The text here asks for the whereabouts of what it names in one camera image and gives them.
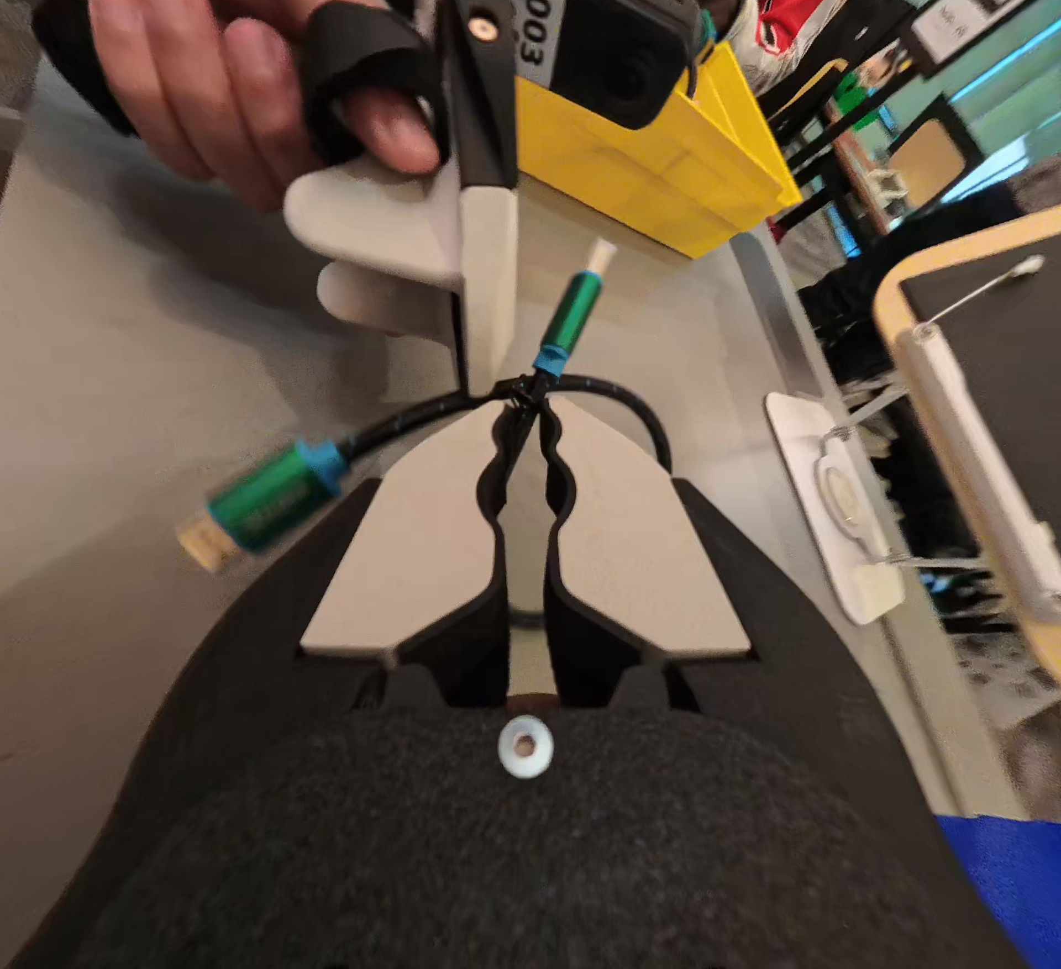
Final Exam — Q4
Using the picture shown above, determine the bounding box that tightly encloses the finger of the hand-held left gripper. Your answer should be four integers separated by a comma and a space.
283, 155, 522, 400
317, 263, 461, 344

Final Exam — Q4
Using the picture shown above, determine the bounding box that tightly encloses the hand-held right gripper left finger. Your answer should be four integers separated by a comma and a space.
298, 399, 508, 665

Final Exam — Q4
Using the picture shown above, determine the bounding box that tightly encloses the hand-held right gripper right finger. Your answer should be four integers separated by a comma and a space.
539, 396, 754, 663

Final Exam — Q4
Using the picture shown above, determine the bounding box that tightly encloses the black cable with green connectors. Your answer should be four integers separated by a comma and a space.
176, 238, 674, 576

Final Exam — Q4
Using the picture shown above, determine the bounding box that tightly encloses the person's left hand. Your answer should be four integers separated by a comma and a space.
0, 0, 442, 214

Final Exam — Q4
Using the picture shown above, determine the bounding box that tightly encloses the yellow plastic bin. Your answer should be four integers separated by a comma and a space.
512, 0, 803, 260

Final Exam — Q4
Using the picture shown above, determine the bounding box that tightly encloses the black board with wooden rim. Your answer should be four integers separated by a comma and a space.
873, 208, 1061, 684

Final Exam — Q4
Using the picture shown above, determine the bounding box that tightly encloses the blue plastic bin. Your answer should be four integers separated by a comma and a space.
935, 813, 1061, 969

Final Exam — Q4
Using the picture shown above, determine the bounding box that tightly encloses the white clamp bracket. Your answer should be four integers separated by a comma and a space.
764, 391, 907, 627

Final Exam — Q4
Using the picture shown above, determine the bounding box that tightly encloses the wooden chair with black frame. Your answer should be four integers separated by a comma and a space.
883, 92, 988, 212

